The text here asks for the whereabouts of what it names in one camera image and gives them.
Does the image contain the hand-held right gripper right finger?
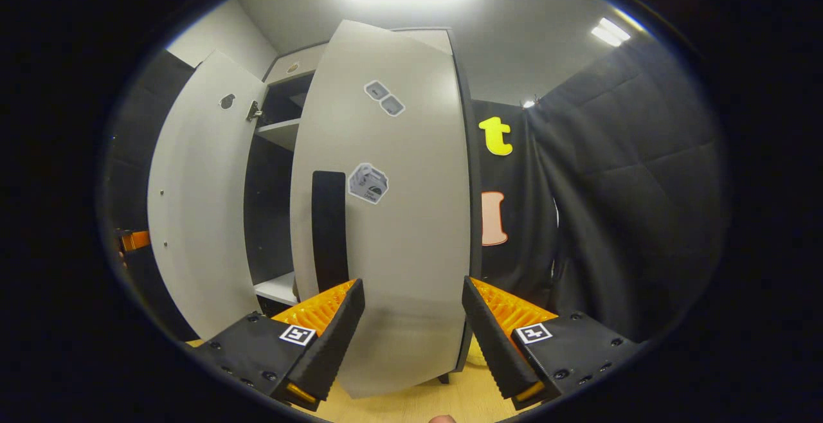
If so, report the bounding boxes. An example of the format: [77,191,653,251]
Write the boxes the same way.
[462,275,647,411]

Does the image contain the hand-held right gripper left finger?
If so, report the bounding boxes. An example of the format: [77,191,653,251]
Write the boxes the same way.
[193,278,366,411]

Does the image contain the white cabinet door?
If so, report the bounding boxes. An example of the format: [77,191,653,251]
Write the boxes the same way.
[147,50,267,341]
[289,20,473,399]

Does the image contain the white shoe cabinet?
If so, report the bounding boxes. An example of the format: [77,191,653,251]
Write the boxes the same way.
[243,28,483,385]

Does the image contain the white cabinet drawer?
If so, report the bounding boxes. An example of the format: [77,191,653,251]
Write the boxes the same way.
[264,44,332,86]

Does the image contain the black backdrop cloth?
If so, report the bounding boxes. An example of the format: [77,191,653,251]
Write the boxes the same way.
[103,31,730,347]

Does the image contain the small ceiling light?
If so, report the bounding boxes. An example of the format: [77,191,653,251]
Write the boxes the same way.
[590,17,632,48]

